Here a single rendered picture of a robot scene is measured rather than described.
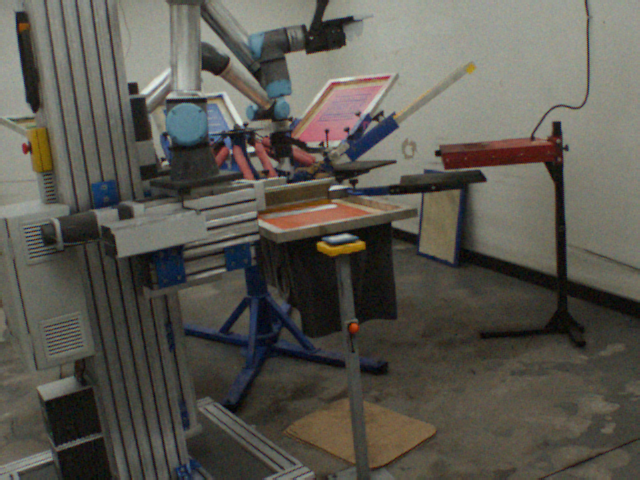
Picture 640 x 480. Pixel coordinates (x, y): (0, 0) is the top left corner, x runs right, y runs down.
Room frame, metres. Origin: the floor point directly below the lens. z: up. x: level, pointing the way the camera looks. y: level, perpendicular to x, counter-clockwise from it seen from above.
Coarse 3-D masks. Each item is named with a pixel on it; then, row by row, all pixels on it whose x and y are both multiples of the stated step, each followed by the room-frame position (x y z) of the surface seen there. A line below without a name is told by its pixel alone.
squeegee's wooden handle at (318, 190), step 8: (312, 184) 3.08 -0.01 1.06; (320, 184) 3.09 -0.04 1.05; (328, 184) 3.11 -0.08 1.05; (264, 192) 3.00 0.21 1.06; (272, 192) 3.01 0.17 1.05; (280, 192) 3.02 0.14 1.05; (288, 192) 3.04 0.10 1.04; (296, 192) 3.05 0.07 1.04; (304, 192) 3.06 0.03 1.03; (312, 192) 3.08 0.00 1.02; (320, 192) 3.09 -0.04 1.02; (272, 200) 3.01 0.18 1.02; (280, 200) 3.02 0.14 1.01; (288, 200) 3.04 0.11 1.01; (296, 200) 3.05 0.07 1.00
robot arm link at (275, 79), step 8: (264, 64) 1.95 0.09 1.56; (272, 64) 1.94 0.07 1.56; (280, 64) 1.95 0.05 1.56; (264, 72) 1.96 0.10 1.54; (272, 72) 1.94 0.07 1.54; (280, 72) 1.94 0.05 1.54; (264, 80) 1.97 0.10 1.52; (272, 80) 1.94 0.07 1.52; (280, 80) 1.94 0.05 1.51; (288, 80) 1.96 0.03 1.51; (272, 88) 1.95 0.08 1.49; (280, 88) 1.94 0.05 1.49; (288, 88) 1.95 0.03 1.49; (272, 96) 1.95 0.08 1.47; (280, 96) 1.95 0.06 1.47
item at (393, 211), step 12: (360, 204) 3.01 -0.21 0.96; (372, 204) 2.89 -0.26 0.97; (384, 204) 2.78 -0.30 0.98; (396, 204) 2.72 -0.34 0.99; (360, 216) 2.54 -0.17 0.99; (372, 216) 2.53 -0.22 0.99; (384, 216) 2.55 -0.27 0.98; (396, 216) 2.57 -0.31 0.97; (408, 216) 2.58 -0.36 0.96; (264, 228) 2.53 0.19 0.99; (276, 228) 2.48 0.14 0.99; (300, 228) 2.43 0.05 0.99; (312, 228) 2.44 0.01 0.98; (324, 228) 2.46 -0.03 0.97; (336, 228) 2.48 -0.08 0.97; (348, 228) 2.49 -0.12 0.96; (276, 240) 2.40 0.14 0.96; (288, 240) 2.41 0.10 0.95
